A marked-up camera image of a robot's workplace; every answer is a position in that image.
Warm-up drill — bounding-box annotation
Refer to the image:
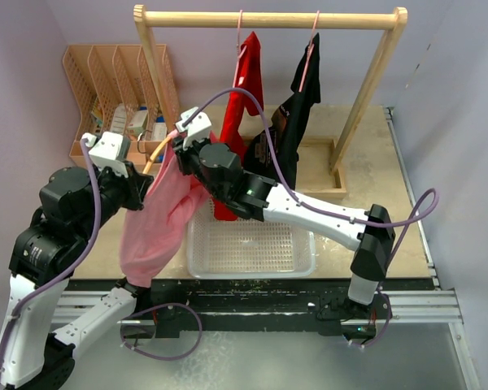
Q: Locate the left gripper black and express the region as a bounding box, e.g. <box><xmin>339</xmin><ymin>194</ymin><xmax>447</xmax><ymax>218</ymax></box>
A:
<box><xmin>76</xmin><ymin>158</ymin><xmax>153</xmax><ymax>240</ymax></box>

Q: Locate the red t shirt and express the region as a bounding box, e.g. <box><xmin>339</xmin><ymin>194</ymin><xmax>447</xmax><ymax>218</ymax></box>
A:
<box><xmin>212</xmin><ymin>31</ymin><xmax>265</xmax><ymax>222</ymax></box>

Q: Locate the orange hanger with metal hook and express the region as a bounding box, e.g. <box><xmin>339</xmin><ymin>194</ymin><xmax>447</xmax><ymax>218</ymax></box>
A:
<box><xmin>137</xmin><ymin>130</ymin><xmax>177</xmax><ymax>174</ymax></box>

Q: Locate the pink tank top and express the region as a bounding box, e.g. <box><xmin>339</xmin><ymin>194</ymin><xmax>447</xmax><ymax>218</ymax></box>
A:
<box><xmin>119</xmin><ymin>144</ymin><xmax>209</xmax><ymax>288</ymax></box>

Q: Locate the pink wire hanger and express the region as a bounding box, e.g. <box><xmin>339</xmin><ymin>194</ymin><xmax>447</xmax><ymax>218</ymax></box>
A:
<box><xmin>298</xmin><ymin>10</ymin><xmax>320</xmax><ymax>93</ymax></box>
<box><xmin>232</xmin><ymin>9</ymin><xmax>245</xmax><ymax>87</ymax></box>

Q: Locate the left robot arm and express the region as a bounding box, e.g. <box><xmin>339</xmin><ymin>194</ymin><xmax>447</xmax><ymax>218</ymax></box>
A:
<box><xmin>0</xmin><ymin>162</ymin><xmax>154</xmax><ymax>389</ymax></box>

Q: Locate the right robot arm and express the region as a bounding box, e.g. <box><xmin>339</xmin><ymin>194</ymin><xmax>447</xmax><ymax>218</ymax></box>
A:
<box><xmin>172</xmin><ymin>136</ymin><xmax>395</xmax><ymax>318</ymax></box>

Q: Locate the black t shirt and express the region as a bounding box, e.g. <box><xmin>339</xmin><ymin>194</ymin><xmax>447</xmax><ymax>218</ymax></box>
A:
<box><xmin>243</xmin><ymin>34</ymin><xmax>321</xmax><ymax>189</ymax></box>

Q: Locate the white plastic basket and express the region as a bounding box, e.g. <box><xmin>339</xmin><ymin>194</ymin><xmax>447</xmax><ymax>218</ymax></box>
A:
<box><xmin>186</xmin><ymin>201</ymin><xmax>316</xmax><ymax>280</ymax></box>

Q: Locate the white green box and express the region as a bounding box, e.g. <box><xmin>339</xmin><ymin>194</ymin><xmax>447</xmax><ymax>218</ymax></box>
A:
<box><xmin>126</xmin><ymin>110</ymin><xmax>148</xmax><ymax>137</ymax></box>

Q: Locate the white leaflet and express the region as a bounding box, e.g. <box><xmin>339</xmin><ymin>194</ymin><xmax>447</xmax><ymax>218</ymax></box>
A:
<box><xmin>109</xmin><ymin>103</ymin><xmax>127</xmax><ymax>134</ymax></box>

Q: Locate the wooden clothes rack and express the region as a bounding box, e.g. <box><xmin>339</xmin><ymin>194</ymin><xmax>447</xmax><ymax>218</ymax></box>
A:
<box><xmin>133</xmin><ymin>5</ymin><xmax>408</xmax><ymax>201</ymax></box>

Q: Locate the peach plastic file organizer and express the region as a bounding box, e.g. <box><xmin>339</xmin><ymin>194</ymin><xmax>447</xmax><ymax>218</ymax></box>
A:
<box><xmin>63</xmin><ymin>44</ymin><xmax>180</xmax><ymax>171</ymax></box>

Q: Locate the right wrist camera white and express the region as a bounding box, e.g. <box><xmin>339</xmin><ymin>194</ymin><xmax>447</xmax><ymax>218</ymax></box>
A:
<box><xmin>175</xmin><ymin>106</ymin><xmax>211</xmax><ymax>150</ymax></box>

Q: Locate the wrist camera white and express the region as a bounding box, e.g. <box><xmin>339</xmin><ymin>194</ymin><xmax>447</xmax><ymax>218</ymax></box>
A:
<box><xmin>81</xmin><ymin>132</ymin><xmax>131</xmax><ymax>178</ymax></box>
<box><xmin>175</xmin><ymin>106</ymin><xmax>211</xmax><ymax>150</ymax></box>

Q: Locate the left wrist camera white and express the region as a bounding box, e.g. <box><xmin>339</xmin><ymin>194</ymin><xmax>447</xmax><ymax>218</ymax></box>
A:
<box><xmin>81</xmin><ymin>132</ymin><xmax>131</xmax><ymax>178</ymax></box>

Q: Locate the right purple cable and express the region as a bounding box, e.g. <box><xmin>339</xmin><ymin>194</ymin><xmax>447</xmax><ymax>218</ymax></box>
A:
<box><xmin>181</xmin><ymin>87</ymin><xmax>440</xmax><ymax>349</ymax></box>

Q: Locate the purple cable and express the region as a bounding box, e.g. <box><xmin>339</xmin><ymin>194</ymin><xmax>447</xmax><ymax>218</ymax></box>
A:
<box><xmin>181</xmin><ymin>87</ymin><xmax>440</xmax><ymax>349</ymax></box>
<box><xmin>0</xmin><ymin>137</ymin><xmax>204</xmax><ymax>390</ymax></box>

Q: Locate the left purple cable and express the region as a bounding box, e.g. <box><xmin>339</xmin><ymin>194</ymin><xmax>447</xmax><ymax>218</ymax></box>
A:
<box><xmin>0</xmin><ymin>137</ymin><xmax>204</xmax><ymax>390</ymax></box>

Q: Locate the aluminium frame rail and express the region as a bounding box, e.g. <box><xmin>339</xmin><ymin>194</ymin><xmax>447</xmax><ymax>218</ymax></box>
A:
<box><xmin>44</xmin><ymin>106</ymin><xmax>481</xmax><ymax>390</ymax></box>

